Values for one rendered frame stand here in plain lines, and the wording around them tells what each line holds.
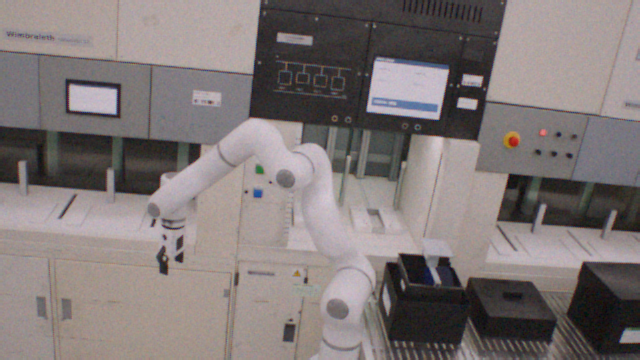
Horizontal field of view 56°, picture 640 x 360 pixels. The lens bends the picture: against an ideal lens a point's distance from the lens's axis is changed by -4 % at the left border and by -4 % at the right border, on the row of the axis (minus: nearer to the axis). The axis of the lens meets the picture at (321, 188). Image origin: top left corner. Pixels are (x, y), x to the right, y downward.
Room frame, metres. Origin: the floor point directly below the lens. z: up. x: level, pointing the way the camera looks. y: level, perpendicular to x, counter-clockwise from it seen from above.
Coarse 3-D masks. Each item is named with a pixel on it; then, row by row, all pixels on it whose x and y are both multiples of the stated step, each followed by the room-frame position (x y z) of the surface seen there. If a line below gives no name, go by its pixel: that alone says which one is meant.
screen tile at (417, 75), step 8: (416, 72) 2.29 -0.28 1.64; (424, 72) 2.29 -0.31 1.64; (432, 72) 2.30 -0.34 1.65; (416, 80) 2.29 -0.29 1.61; (424, 80) 2.29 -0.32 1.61; (432, 80) 2.30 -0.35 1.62; (440, 80) 2.30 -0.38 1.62; (416, 88) 2.29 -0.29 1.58; (424, 88) 2.30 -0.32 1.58; (440, 88) 2.30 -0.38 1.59; (416, 96) 2.29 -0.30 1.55; (424, 96) 2.30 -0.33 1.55; (432, 96) 2.30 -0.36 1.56
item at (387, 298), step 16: (384, 272) 2.11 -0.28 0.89; (384, 288) 2.05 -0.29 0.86; (384, 304) 2.01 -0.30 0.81; (400, 304) 1.86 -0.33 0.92; (416, 304) 1.86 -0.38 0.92; (432, 304) 1.87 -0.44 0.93; (448, 304) 1.88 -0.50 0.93; (464, 304) 1.95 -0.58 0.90; (384, 320) 1.96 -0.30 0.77; (400, 320) 1.86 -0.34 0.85; (416, 320) 1.86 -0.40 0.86; (432, 320) 1.87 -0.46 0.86; (448, 320) 1.88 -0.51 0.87; (464, 320) 1.88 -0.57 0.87; (400, 336) 1.86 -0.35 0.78; (416, 336) 1.86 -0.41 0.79; (432, 336) 1.87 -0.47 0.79; (448, 336) 1.88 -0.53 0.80
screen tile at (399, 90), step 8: (384, 72) 2.27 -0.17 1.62; (392, 72) 2.28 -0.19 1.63; (400, 72) 2.28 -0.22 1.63; (408, 72) 2.29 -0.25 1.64; (376, 80) 2.27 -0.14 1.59; (400, 80) 2.28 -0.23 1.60; (376, 88) 2.27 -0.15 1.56; (384, 88) 2.27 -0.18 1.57; (392, 88) 2.28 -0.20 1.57; (400, 88) 2.28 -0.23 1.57; (400, 96) 2.28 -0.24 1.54
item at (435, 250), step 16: (432, 240) 2.05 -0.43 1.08; (400, 256) 2.09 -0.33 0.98; (416, 256) 2.10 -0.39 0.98; (432, 256) 1.99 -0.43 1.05; (448, 256) 1.95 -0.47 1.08; (400, 272) 2.02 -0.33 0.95; (416, 272) 2.10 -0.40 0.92; (432, 272) 1.95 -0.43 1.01; (400, 288) 1.97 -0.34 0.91; (416, 288) 1.89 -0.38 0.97; (432, 288) 1.89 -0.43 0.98; (448, 288) 1.90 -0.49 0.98
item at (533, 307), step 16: (480, 288) 2.14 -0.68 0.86; (496, 288) 2.16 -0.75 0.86; (512, 288) 2.18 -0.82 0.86; (528, 288) 2.19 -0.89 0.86; (480, 304) 2.04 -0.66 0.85; (496, 304) 2.04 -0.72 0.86; (512, 304) 2.05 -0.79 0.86; (528, 304) 2.07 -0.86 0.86; (544, 304) 2.08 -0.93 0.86; (480, 320) 2.00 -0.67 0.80; (496, 320) 1.95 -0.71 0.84; (512, 320) 1.96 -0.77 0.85; (528, 320) 1.96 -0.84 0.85; (544, 320) 1.97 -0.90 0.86; (496, 336) 1.95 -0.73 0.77; (512, 336) 1.96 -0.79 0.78; (528, 336) 1.97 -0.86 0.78; (544, 336) 1.97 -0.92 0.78
